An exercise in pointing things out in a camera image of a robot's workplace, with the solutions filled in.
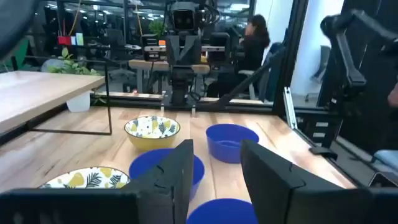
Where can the person's hand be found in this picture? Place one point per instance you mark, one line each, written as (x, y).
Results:
(393, 96)

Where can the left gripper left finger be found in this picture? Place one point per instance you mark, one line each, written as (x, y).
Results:
(155, 202)

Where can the wooden desk white legs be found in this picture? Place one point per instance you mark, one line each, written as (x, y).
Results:
(146, 66)

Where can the red box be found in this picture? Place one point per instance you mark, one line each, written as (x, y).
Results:
(64, 40)

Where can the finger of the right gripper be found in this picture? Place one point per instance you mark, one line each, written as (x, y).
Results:
(193, 51)
(174, 53)

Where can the black articulated stand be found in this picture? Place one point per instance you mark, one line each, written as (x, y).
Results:
(343, 62)

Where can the black flat clamp plate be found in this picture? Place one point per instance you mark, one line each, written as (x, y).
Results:
(323, 152)

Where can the light blue seat cushion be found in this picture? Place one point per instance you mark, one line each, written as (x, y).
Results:
(388, 158)

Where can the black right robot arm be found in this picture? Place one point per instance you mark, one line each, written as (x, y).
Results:
(182, 84)

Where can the black aluminium rig frame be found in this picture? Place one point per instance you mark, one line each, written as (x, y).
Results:
(289, 62)

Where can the blue plastic bowl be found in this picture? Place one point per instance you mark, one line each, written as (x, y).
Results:
(146, 161)
(222, 213)
(227, 146)

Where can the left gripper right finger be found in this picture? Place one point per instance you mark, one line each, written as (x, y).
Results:
(295, 202)

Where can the yellow bowl leaf-print inside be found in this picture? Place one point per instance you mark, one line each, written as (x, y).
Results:
(152, 141)
(84, 179)

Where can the green potted plant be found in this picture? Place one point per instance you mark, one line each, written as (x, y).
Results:
(73, 67)

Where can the silver aluminium bracket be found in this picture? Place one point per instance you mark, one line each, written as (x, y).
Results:
(289, 109)

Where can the wooden shelf black metal frame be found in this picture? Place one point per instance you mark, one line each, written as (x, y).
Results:
(37, 90)

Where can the black box white labels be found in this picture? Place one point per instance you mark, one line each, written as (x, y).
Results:
(320, 129)

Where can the white plant pot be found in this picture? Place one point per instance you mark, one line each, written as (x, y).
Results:
(78, 102)

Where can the person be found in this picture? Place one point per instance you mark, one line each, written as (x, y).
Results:
(252, 53)

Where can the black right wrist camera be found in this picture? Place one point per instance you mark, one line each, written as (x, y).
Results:
(184, 18)

